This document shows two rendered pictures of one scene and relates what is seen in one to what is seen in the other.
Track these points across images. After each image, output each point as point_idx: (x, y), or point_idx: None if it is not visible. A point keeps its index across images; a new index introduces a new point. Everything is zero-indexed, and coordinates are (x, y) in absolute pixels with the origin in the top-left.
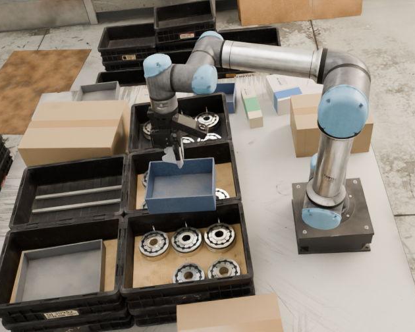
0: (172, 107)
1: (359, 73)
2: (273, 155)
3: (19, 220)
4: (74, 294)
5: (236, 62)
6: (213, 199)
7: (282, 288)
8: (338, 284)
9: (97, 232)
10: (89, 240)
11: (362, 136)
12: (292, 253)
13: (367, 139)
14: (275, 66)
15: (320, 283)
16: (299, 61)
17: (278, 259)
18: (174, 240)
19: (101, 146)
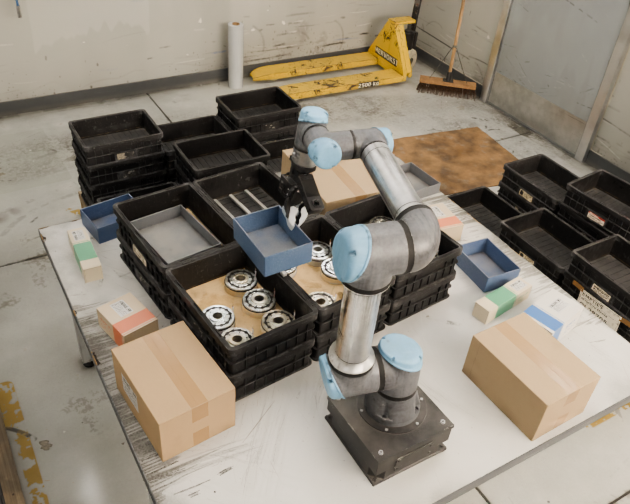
0: (301, 162)
1: (400, 237)
2: (449, 349)
3: (208, 186)
4: (156, 250)
5: (367, 163)
6: (264, 262)
7: (273, 417)
8: (306, 467)
9: (228, 239)
10: (222, 241)
11: (531, 412)
12: (322, 411)
13: (535, 423)
14: (381, 188)
15: (298, 450)
16: (395, 198)
17: (306, 402)
18: (252, 292)
19: (322, 196)
